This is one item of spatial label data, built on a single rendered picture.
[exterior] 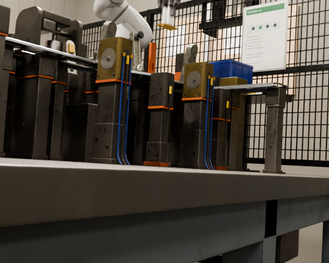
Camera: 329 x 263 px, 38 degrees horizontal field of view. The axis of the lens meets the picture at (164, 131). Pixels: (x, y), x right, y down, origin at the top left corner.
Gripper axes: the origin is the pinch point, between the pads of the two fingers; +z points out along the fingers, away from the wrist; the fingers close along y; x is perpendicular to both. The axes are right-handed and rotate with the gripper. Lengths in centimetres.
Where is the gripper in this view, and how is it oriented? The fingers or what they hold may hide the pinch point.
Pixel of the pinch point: (168, 16)
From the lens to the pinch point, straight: 182.4
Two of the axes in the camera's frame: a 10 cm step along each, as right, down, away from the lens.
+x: 6.5, 0.9, 7.6
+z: -0.6, 10.0, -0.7
